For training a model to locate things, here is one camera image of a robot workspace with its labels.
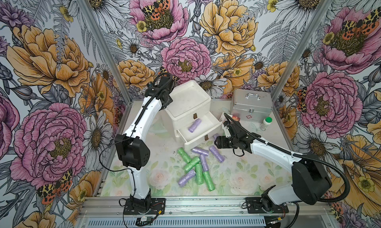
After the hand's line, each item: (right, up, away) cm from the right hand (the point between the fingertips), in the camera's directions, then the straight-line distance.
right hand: (220, 145), depth 87 cm
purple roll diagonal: (+1, -7, +2) cm, 8 cm away
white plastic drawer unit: (-18, +18, -4) cm, 25 cm away
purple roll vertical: (-9, -10, 0) cm, 14 cm away
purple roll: (-14, +12, +7) cm, 20 cm away
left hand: (-33, +22, -1) cm, 40 cm away
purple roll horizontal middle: (-12, -4, +4) cm, 13 cm away
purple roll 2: (-21, -17, -7) cm, 28 cm away
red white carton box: (+5, +16, +21) cm, 27 cm away
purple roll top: (-2, +5, +6) cm, 8 cm away
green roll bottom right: (-7, -18, -6) cm, 20 cm away
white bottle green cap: (+31, +13, +10) cm, 35 cm away
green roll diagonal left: (-16, -10, -2) cm, 19 cm away
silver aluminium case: (+23, +24, +12) cm, 35 cm away
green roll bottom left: (-13, -15, -4) cm, 20 cm away
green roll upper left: (-21, -6, +2) cm, 22 cm away
